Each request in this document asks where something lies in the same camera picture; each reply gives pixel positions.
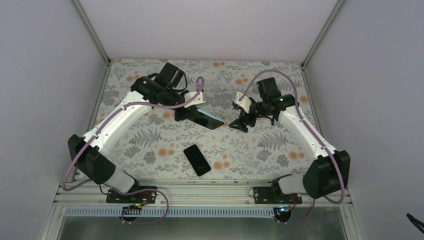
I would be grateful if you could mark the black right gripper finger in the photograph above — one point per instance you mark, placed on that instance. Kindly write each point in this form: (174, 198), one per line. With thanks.
(248, 118)
(238, 125)

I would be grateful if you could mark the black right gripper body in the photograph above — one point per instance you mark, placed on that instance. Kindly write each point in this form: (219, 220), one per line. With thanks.
(262, 109)

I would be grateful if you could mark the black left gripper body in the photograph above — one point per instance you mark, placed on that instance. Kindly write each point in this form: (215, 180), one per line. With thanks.
(171, 97)

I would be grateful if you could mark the black phone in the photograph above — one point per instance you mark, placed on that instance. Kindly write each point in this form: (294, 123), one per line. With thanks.
(208, 122)

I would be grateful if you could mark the light blue phone case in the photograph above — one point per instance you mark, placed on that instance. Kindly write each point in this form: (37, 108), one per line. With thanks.
(210, 115)

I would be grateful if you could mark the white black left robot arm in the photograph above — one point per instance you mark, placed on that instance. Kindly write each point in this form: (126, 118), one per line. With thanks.
(89, 152)

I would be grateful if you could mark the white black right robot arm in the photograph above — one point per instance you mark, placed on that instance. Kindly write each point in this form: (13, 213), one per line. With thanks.
(329, 169)

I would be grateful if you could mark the black smartphone on mat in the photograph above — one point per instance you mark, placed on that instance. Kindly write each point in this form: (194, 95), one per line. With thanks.
(197, 160)

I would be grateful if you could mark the black object at edge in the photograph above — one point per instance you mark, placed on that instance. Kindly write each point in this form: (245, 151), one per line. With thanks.
(416, 222)

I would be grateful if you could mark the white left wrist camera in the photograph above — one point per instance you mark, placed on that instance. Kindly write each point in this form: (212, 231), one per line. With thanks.
(200, 100)

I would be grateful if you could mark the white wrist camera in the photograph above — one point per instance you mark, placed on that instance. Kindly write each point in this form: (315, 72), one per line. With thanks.
(200, 100)
(242, 102)

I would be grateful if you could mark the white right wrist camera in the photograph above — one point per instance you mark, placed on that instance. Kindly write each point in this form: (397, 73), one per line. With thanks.
(242, 102)

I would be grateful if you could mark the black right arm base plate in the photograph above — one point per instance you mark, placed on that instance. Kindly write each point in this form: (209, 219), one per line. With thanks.
(267, 195)

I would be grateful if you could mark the aluminium frame post left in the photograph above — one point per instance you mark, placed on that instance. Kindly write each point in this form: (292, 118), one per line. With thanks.
(89, 27)

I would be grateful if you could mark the aluminium frame post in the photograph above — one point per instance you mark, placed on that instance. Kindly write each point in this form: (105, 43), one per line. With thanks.
(89, 27)
(322, 33)

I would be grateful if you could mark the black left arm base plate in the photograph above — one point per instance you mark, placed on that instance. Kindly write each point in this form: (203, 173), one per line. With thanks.
(145, 197)

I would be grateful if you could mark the aluminium frame post right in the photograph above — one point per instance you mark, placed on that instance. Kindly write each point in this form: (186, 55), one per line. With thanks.
(322, 33)

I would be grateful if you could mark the white slotted cable duct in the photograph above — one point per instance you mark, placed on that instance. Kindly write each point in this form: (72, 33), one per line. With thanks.
(172, 212)

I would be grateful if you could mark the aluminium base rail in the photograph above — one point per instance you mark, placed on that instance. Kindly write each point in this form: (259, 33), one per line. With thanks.
(180, 193)

